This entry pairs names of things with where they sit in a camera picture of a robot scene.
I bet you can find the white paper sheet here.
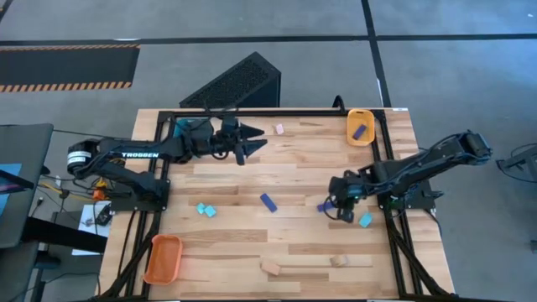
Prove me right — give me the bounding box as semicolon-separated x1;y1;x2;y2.
70;203;112;257

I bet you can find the yellow plastic bin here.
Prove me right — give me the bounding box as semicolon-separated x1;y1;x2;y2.
346;108;376;148

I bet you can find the large rectangular wooden block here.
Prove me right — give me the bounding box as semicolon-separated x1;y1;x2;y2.
260;259;282;277

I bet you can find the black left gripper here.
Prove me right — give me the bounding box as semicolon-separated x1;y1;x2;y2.
209;116;269;159

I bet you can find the black hazard-striped floor mat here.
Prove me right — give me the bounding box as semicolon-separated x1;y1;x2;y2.
0;43;141;94

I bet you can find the dark blue rectangular block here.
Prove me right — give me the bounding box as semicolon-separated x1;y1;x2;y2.
259;192;279;214

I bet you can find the black handheld device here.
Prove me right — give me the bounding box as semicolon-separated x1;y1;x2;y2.
95;204;112;227

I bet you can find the orange plastic bin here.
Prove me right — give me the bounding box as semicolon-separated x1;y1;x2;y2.
143;234;185;287

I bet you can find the blue-screen monitor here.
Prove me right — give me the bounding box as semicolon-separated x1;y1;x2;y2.
0;162;35;216

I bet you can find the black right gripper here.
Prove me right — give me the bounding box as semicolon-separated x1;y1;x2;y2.
328;169;366;224

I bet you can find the black perforated computer case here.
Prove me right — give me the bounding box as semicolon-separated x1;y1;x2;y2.
179;50;283;110

